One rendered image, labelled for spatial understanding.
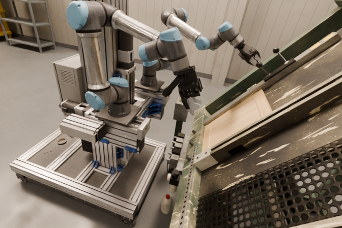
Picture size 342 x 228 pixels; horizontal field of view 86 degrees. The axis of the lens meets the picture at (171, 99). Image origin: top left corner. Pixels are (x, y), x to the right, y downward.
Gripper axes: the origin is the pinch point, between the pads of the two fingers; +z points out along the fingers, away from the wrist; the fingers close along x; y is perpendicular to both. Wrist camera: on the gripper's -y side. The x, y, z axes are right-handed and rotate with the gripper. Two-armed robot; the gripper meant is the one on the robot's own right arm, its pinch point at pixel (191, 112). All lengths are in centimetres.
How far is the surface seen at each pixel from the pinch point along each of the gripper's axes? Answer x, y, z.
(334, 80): 15, 55, 4
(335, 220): -34, 37, 15
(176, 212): -16, -18, 44
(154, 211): 25, -76, 109
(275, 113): 14.2, 32.9, 14.6
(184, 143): 43, -30, 49
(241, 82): 77, 19, 22
